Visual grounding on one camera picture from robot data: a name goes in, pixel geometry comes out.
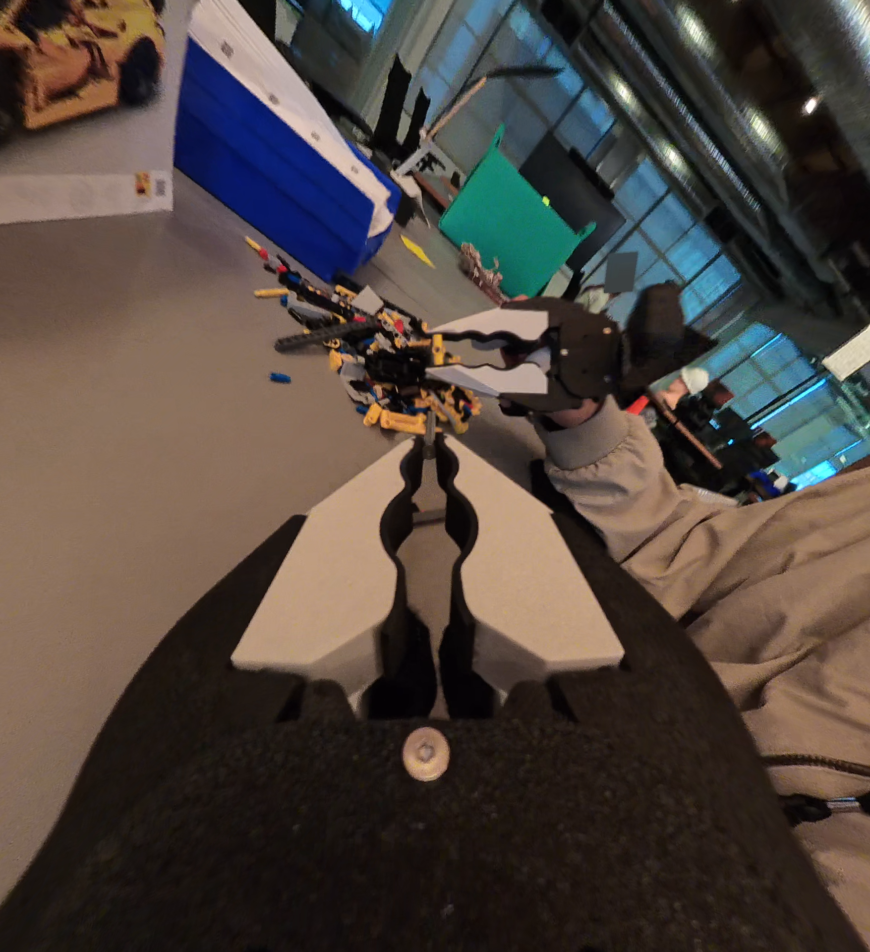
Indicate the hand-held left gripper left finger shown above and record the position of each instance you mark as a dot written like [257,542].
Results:
[316,595]

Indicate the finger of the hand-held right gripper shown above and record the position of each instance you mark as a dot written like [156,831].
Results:
[516,379]
[509,323]

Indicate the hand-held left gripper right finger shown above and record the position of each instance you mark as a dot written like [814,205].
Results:
[539,595]

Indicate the pile of brick pieces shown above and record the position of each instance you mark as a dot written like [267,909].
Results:
[397,364]

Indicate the person's right forearm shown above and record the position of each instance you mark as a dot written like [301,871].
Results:
[628,491]

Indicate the person's right hand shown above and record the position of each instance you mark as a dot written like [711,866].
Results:
[576,418]

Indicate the orange traffic cone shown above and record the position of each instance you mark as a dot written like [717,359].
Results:
[637,405]

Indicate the teal green storage box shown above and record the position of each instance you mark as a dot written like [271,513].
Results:
[509,216]

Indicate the white hard hat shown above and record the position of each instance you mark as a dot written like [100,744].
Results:
[695,379]

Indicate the yellow flat sheet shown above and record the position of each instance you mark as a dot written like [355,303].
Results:
[416,251]

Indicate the black monitor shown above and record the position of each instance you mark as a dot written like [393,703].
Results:
[576,193]

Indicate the wooden stick stand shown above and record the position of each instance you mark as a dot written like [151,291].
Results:
[457,104]

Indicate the black office chair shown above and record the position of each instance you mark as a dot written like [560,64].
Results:
[397,104]

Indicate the white sign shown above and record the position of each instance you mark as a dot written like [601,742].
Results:
[857,351]

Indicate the blue plastic storage box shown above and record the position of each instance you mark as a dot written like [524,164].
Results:
[256,186]

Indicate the blue bin with papers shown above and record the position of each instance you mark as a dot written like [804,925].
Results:
[278,82]

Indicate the white car instruction booklet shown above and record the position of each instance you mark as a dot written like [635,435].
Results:
[70,201]

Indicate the silver ventilation duct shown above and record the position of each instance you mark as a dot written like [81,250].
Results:
[851,74]

